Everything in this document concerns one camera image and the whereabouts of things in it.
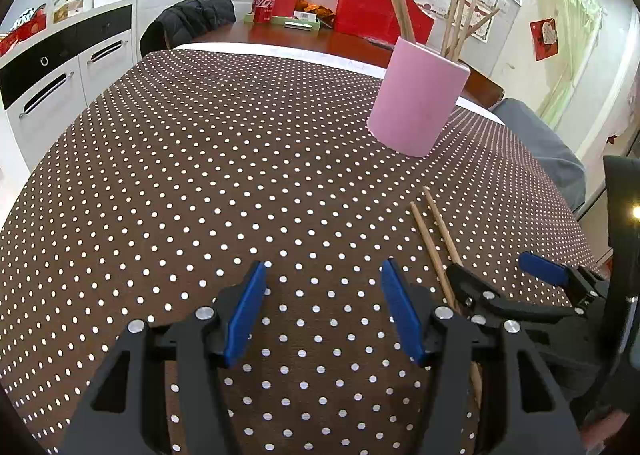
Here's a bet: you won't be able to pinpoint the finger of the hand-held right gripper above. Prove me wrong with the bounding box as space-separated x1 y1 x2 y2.
445 262 576 336
518 251 610 308

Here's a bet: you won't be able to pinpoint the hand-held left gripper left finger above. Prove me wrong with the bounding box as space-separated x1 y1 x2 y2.
60 261 268 455

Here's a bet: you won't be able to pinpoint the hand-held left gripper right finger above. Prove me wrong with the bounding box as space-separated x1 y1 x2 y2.
380 258 586 455

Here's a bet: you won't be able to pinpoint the single wooden chopstick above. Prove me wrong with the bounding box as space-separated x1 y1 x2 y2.
422 186 465 267
409 201 485 410

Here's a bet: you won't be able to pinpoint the pink cylindrical holder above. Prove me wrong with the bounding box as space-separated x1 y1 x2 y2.
366 37 472 158

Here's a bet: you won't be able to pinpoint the person's right hand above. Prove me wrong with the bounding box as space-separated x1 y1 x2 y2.
580 407 633 455

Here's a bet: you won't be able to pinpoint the brown polka dot tablecloth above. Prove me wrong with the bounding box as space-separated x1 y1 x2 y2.
0 49 613 455

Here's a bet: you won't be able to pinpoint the wooden chair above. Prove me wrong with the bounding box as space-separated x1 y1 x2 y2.
457 67 505 108

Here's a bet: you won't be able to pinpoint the red heart door decoration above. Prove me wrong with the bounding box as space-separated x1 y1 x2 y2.
529 17 560 62

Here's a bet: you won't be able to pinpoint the green sheer curtain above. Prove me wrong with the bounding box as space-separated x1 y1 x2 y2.
515 0 608 136

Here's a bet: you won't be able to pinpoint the black pens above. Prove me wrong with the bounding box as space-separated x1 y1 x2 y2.
362 35 396 53

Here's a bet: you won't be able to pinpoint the green tray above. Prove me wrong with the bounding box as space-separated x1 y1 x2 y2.
244 10 321 32

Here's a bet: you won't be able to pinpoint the white black sideboard cabinet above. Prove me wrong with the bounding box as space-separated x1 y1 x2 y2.
0 2 133 156

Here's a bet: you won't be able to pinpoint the black jacket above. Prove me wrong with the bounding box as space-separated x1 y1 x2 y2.
139 0 237 58

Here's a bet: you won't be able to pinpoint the red soda cans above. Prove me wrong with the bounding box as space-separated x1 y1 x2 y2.
251 0 277 24

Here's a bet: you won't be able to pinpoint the orange snack packets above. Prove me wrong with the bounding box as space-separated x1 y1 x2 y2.
295 0 335 20

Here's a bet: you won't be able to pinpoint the small potted plant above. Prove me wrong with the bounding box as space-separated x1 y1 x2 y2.
52 0 95 24

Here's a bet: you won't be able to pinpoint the red tissue box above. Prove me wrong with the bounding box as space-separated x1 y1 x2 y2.
0 17 48 56

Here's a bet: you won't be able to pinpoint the black white patterned object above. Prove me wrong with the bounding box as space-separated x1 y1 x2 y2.
11 5 47 30

